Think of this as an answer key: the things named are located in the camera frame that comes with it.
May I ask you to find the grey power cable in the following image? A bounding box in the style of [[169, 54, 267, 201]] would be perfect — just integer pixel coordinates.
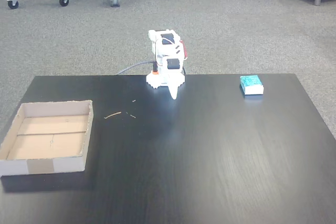
[[115, 61, 156, 76]]

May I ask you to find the red wire on arm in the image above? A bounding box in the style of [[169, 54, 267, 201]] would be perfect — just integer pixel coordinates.
[[180, 39, 190, 61]]

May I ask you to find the green block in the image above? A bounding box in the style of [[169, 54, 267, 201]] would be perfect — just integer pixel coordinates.
[[239, 74, 264, 96]]

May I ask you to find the shallow cardboard box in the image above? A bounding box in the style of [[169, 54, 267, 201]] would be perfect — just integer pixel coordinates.
[[0, 100, 95, 177]]

